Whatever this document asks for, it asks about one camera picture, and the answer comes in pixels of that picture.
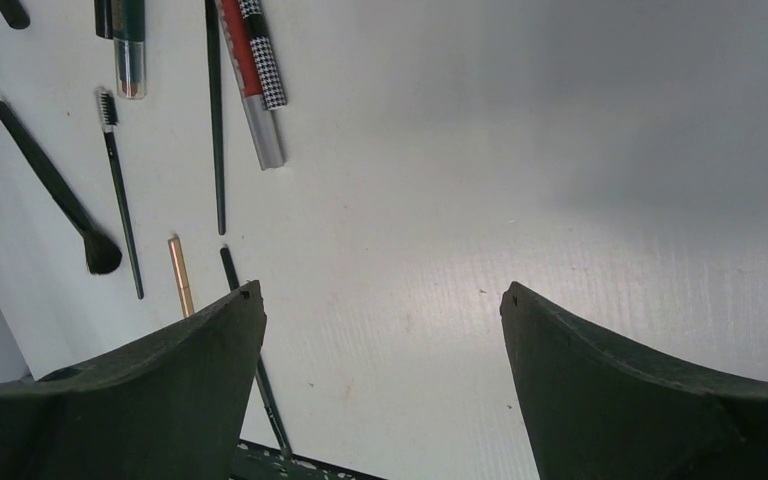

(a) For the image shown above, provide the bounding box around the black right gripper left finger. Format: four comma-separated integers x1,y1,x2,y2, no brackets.
0,281,267,479

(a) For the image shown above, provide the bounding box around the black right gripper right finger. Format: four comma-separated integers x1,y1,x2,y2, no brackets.
500,282,768,479

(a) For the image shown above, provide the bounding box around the black powder brush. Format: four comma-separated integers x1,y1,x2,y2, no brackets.
0,100,123,275

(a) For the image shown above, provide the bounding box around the red lipstick silver end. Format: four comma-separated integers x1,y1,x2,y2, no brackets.
216,0,285,170

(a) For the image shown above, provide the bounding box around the black eyebrow comb brush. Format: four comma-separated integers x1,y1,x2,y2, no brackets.
94,86,145,300

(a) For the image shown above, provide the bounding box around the houndstooth pattern makeup pen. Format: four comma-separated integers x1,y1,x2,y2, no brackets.
238,0,288,110

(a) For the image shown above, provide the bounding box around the dark green makeup pen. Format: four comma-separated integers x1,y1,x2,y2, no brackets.
111,0,147,100

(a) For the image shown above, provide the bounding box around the long thin black brush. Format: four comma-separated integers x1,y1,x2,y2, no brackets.
219,245,293,458

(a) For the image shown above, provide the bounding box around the thin black eyeliner brush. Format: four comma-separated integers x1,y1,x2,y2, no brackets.
204,0,226,236

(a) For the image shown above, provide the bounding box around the orange lip gloss black cap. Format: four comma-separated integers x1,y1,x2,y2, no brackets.
94,0,113,40

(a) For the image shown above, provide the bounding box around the red lip gloss black cap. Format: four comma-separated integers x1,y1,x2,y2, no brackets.
0,0,30,30

